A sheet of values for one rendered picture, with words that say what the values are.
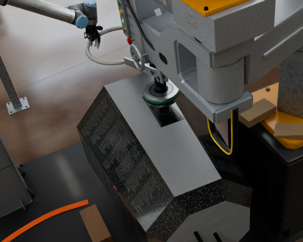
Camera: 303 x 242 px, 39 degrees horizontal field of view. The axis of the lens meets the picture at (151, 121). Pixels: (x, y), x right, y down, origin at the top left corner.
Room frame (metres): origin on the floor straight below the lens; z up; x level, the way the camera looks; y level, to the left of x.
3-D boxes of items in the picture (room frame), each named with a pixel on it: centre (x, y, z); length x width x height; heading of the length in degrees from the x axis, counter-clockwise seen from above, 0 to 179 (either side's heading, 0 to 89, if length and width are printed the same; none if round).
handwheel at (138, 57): (1.89, -0.02, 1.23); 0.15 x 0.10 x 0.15; 20
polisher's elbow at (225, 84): (1.43, -0.31, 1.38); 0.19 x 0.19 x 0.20
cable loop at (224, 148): (1.42, -0.31, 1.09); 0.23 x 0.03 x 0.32; 20
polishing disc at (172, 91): (2.05, -0.09, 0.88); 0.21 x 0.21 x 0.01
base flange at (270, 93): (1.80, -0.85, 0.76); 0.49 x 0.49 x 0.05; 17
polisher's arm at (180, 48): (1.67, -0.21, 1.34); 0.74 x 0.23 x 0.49; 20
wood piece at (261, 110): (1.78, -0.59, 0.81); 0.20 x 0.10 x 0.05; 115
